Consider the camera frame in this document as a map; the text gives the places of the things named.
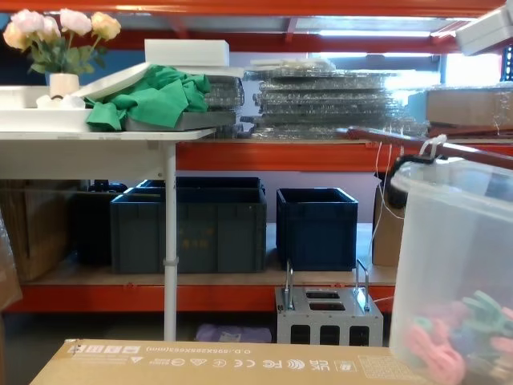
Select orange steel shelving rack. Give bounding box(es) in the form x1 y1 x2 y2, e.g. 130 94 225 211
0 0 513 318

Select large dark teal crate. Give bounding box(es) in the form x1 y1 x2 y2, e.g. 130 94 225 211
110 187 269 275

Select dark blue crate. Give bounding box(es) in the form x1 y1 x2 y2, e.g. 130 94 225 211
275 187 359 273

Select grey metal tray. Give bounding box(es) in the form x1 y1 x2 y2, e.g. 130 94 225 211
124 111 237 132

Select small bubble wrap stack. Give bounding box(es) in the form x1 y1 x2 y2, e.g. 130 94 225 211
204 74 246 112

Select large bubble wrap stack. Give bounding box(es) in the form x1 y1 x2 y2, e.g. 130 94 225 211
240 59 432 140

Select green cloth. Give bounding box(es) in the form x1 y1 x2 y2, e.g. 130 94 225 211
85 66 212 132

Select tall brown cardboard box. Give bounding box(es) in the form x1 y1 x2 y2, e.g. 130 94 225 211
372 184 407 267

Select purple bag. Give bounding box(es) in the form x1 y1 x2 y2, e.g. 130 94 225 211
195 323 274 344

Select red-brown pole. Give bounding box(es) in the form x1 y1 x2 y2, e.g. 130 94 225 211
346 125 513 172

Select white foam block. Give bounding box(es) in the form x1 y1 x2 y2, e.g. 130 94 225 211
143 38 231 67

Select black case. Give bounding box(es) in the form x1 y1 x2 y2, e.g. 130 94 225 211
71 180 130 266

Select printed brown cardboard carton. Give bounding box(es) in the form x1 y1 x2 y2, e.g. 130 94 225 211
29 338 406 385

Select white flat board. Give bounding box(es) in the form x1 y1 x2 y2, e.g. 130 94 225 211
71 61 162 99

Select white plastic tie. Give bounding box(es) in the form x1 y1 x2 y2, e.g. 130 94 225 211
418 135 448 159

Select white table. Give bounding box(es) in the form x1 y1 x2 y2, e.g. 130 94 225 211
0 127 218 342

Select clear plastic bucket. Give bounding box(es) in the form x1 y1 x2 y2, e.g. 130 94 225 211
389 154 513 385

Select white flower vase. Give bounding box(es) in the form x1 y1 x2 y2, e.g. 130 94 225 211
48 72 80 99

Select plastic wrapped cardboard box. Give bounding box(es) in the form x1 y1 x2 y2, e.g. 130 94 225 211
425 85 513 140

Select white shallow tray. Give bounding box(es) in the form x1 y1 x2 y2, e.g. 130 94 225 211
0 85 95 132

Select colourful plastic pieces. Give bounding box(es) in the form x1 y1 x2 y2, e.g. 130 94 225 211
403 290 513 385

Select pink and yellow artificial flowers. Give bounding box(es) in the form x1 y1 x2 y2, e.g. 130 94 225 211
2 8 122 75

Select pale grey squared box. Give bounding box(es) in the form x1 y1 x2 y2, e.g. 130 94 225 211
455 6 513 57

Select white hanging strings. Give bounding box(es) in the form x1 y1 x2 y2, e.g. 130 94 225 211
370 140 406 257

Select black bucket handle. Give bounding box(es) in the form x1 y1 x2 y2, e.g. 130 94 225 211
390 153 436 209

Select grey metal box with handles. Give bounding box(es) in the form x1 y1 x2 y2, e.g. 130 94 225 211
274 257 382 347

